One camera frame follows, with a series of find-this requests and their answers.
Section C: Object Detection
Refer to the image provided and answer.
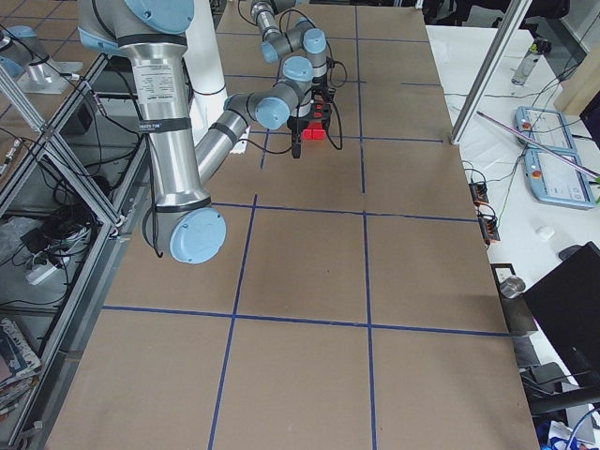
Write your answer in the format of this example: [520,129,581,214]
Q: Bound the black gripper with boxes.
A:
[287,100,312,158]
[308,77,336,128]

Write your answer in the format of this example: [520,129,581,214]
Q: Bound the red block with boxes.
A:
[311,124,326,141]
[302,128,316,141]

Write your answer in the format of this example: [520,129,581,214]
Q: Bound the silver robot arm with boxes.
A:
[250,1,335,129]
[78,1,324,264]

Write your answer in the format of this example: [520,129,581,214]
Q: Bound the white support column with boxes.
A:
[184,1,248,162]

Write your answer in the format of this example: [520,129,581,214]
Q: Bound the clear water bottle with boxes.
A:
[511,37,551,85]

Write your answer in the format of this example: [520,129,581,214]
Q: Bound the far teach pendant tablet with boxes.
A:
[515,106,576,152]

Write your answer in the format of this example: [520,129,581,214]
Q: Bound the teach pendant tablet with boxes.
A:
[515,106,576,152]
[525,147,596,210]

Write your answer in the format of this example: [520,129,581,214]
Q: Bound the near teach pendant tablet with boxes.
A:
[525,147,596,210]

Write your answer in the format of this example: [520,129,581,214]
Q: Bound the metal cup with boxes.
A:
[499,275,526,299]

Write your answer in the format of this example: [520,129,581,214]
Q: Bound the black monitor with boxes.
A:
[524,242,599,387]

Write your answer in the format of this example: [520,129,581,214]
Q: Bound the stacked magazines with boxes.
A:
[1,317,41,419]

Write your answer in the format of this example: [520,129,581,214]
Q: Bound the aluminium frame post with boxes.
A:
[450,0,532,144]

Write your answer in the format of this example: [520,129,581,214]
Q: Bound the aluminium side frame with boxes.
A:
[1,48,147,449]

